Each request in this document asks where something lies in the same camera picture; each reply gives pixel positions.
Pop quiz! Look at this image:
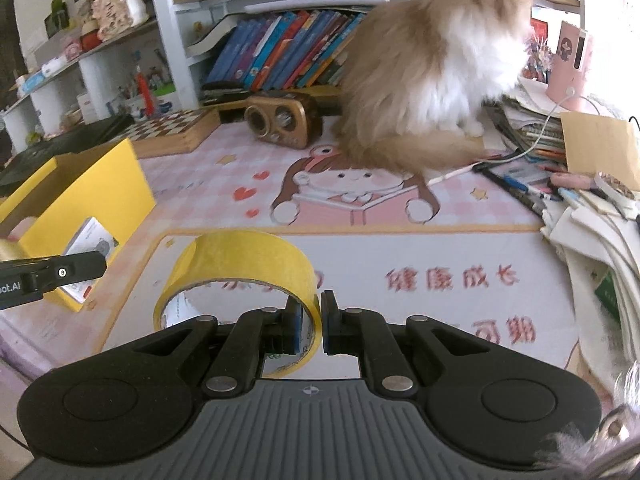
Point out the pink cartoon holder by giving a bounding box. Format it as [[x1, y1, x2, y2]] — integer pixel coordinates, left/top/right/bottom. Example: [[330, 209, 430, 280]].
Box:
[[546, 22, 592, 112]]

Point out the black piano keyboard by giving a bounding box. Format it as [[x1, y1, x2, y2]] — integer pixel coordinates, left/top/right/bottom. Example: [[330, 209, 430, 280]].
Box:
[[0, 114, 134, 197]]

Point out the wooden retro radio speaker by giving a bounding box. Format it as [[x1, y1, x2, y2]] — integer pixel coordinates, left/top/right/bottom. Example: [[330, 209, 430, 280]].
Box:
[[244, 90, 323, 150]]

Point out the stack of papers and magazines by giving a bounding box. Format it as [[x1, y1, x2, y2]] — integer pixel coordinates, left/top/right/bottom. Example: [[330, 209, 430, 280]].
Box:
[[482, 79, 640, 391]]

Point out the row of colourful books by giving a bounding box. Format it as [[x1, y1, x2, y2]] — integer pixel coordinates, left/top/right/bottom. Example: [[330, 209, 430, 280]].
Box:
[[201, 9, 366, 92]]

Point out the pink checked table mat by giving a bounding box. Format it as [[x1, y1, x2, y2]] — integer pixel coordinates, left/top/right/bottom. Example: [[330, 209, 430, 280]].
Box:
[[1, 122, 609, 424]]

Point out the orange white fluffy cat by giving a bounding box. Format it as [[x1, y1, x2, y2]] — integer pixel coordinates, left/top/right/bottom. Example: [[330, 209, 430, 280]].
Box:
[[334, 0, 533, 174]]

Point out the pink white decorative figure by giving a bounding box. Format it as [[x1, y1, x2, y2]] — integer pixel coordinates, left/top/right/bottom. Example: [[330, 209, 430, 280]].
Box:
[[92, 0, 150, 42]]

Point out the small white red box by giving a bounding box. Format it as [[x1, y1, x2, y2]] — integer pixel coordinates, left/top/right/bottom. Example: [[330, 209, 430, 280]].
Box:
[[62, 217, 119, 304]]

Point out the wooden chess board box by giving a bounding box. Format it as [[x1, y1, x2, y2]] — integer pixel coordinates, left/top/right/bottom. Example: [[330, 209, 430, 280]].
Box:
[[113, 110, 221, 158]]

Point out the red pen bottle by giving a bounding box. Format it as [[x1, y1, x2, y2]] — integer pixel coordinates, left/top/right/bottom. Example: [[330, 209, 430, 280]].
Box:
[[136, 67, 154, 118]]

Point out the yellow tape roll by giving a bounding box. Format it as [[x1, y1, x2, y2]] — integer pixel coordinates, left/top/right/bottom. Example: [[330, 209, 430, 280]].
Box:
[[153, 230, 321, 378]]

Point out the white charging cable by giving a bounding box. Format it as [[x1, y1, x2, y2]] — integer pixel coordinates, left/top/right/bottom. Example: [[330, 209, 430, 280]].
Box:
[[426, 84, 601, 186]]

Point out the yellow cardboard box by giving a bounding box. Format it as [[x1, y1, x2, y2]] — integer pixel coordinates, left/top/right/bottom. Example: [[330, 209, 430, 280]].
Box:
[[1, 140, 155, 312]]

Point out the white bookshelf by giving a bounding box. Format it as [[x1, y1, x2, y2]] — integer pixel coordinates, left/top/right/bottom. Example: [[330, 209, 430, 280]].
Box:
[[0, 0, 586, 151]]

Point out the brown cardboard piece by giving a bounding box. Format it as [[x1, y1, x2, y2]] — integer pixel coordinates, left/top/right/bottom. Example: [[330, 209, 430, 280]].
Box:
[[561, 112, 639, 192]]

